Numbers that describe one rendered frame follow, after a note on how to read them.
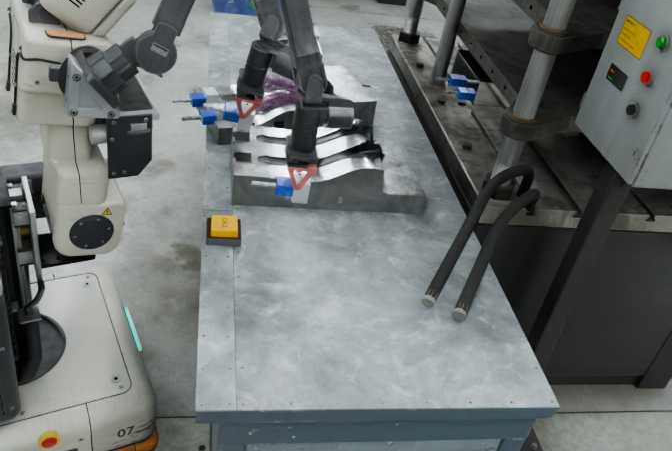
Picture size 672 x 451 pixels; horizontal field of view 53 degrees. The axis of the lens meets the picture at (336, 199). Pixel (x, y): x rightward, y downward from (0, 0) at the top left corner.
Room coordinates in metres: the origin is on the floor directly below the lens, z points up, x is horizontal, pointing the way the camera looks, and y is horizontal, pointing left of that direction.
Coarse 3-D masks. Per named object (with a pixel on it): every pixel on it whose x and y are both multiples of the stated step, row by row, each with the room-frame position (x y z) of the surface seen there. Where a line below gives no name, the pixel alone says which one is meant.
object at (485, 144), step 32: (416, 64) 2.58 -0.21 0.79; (416, 96) 2.38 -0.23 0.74; (448, 128) 2.07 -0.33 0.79; (448, 160) 1.94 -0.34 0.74; (480, 160) 1.89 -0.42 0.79; (544, 160) 1.98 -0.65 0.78; (576, 160) 2.02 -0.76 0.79; (544, 192) 1.77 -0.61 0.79; (576, 192) 1.81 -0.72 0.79; (640, 192) 1.88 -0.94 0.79; (512, 224) 1.65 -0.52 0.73; (544, 224) 1.67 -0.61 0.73; (576, 224) 1.70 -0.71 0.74; (640, 224) 1.75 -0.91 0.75
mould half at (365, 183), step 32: (256, 128) 1.63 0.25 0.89; (320, 128) 1.68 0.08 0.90; (256, 160) 1.47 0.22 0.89; (352, 160) 1.50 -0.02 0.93; (384, 160) 1.64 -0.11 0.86; (256, 192) 1.39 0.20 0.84; (320, 192) 1.43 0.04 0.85; (352, 192) 1.45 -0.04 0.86; (384, 192) 1.47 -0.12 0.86; (416, 192) 1.51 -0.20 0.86
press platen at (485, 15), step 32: (448, 0) 2.66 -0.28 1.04; (480, 0) 2.74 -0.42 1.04; (480, 32) 2.34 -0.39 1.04; (512, 32) 2.41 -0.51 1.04; (480, 64) 2.16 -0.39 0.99; (512, 64) 2.09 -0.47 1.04; (576, 64) 2.21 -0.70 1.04; (512, 96) 1.88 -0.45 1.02; (544, 96) 1.88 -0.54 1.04; (576, 96) 1.92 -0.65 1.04; (512, 128) 1.66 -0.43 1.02; (544, 128) 1.70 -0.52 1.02; (576, 128) 1.78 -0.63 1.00
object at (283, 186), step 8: (280, 176) 1.32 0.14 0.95; (296, 176) 1.32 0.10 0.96; (256, 184) 1.29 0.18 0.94; (264, 184) 1.29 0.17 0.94; (272, 184) 1.30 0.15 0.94; (280, 184) 1.29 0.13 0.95; (288, 184) 1.30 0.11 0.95; (280, 192) 1.29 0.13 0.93; (288, 192) 1.29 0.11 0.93; (296, 192) 1.29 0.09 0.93; (304, 192) 1.29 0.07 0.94; (296, 200) 1.29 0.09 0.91; (304, 200) 1.29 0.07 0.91
